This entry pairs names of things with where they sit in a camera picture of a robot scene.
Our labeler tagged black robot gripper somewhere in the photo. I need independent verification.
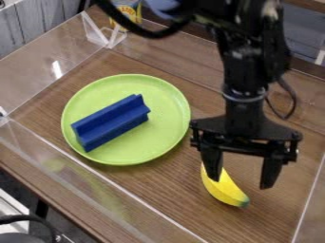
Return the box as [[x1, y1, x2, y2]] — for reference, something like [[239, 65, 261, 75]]
[[188, 89, 305, 191]]

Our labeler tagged yellow labelled tin can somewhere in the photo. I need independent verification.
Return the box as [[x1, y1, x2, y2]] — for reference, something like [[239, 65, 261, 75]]
[[112, 0, 142, 25]]

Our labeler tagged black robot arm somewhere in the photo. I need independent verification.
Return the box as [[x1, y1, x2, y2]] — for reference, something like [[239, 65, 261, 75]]
[[190, 0, 303, 189]]

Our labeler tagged lime green plate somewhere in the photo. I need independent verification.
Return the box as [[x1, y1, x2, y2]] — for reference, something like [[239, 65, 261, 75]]
[[62, 74, 190, 166]]

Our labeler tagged black cable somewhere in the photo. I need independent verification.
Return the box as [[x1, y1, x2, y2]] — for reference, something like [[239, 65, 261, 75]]
[[265, 75, 299, 121]]

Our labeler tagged thick black arm hose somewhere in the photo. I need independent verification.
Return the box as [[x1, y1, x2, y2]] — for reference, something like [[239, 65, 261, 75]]
[[93, 0, 192, 40]]

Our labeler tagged blue foam block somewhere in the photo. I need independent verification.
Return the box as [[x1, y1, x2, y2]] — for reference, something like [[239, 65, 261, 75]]
[[71, 94, 152, 152]]

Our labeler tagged yellow toy banana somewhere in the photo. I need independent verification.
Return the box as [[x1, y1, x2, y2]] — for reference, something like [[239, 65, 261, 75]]
[[201, 166, 251, 207]]

